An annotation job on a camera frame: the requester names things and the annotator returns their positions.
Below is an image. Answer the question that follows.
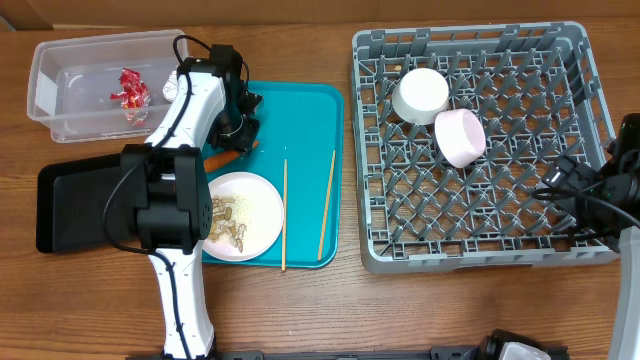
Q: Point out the orange carrot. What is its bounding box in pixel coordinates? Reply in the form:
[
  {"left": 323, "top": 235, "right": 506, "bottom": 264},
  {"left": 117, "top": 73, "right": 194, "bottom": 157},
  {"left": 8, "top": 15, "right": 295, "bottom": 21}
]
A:
[{"left": 204, "top": 150, "right": 245, "bottom": 173}]

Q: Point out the white wrapper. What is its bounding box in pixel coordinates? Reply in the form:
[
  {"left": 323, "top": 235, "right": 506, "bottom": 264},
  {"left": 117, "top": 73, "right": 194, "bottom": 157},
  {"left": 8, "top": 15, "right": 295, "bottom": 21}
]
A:
[{"left": 162, "top": 71, "right": 179, "bottom": 103}]

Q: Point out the red foil wrapper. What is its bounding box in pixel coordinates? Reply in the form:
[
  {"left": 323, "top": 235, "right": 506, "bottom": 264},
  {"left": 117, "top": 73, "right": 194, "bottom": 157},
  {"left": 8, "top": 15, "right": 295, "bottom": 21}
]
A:
[{"left": 110, "top": 68, "right": 151, "bottom": 128}]

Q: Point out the white bowl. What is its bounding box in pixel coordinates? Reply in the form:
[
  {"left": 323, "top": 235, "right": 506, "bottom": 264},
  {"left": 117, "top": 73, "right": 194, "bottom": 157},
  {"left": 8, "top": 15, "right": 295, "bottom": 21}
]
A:
[{"left": 392, "top": 68, "right": 449, "bottom": 125}]

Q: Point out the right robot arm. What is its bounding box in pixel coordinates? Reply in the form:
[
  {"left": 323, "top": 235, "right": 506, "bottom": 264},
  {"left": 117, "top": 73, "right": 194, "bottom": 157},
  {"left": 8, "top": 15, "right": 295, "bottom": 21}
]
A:
[{"left": 532, "top": 113, "right": 639, "bottom": 360}]

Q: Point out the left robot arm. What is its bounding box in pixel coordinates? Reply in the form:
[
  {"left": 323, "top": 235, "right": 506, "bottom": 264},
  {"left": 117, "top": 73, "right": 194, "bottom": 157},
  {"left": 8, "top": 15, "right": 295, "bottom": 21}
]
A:
[{"left": 113, "top": 44, "right": 262, "bottom": 359}]

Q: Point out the grey dishwasher rack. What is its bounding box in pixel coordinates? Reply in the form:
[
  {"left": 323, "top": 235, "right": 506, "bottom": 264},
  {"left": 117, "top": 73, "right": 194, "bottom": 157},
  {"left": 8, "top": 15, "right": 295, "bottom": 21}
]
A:
[{"left": 351, "top": 21, "right": 615, "bottom": 274}]

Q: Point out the left wooden chopstick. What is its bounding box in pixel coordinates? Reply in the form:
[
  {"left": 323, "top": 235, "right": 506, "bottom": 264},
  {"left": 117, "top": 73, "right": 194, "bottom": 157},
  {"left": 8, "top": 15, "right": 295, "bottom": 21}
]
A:
[{"left": 281, "top": 158, "right": 288, "bottom": 272}]

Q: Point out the wooden chopstick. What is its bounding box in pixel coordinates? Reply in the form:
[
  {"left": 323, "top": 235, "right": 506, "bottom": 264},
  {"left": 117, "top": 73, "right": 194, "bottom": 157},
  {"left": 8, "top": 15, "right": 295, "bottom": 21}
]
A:
[
  {"left": 281, "top": 158, "right": 288, "bottom": 272},
  {"left": 317, "top": 149, "right": 336, "bottom": 261}
]

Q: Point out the teal serving tray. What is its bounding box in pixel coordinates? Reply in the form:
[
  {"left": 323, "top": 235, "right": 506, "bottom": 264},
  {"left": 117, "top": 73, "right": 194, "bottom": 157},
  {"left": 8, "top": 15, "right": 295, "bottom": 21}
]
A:
[{"left": 207, "top": 81, "right": 345, "bottom": 269}]

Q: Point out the white plate with food scraps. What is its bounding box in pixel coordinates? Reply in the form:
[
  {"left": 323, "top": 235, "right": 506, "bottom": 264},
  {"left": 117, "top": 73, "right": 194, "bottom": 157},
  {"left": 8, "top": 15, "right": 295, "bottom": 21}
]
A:
[{"left": 203, "top": 172, "right": 284, "bottom": 262}]

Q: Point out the right wooden chopstick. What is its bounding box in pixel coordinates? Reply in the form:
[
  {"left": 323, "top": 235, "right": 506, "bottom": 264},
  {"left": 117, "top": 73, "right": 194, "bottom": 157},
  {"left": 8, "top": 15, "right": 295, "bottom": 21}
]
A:
[{"left": 317, "top": 149, "right": 336, "bottom": 261}]

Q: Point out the clear plastic bin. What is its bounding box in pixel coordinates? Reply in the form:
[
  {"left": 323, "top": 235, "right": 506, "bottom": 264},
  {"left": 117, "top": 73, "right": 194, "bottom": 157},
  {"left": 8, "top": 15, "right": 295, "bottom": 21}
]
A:
[{"left": 27, "top": 29, "right": 189, "bottom": 143}]

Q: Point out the black plastic tray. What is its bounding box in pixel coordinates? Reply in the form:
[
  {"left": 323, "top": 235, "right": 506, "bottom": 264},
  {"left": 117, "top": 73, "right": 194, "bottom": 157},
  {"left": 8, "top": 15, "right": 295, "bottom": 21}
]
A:
[{"left": 36, "top": 153, "right": 145, "bottom": 254}]

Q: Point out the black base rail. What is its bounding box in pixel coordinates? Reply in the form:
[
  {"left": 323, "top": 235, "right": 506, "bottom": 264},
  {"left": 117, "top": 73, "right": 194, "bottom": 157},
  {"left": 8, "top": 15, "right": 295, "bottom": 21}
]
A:
[{"left": 214, "top": 344, "right": 571, "bottom": 360}]

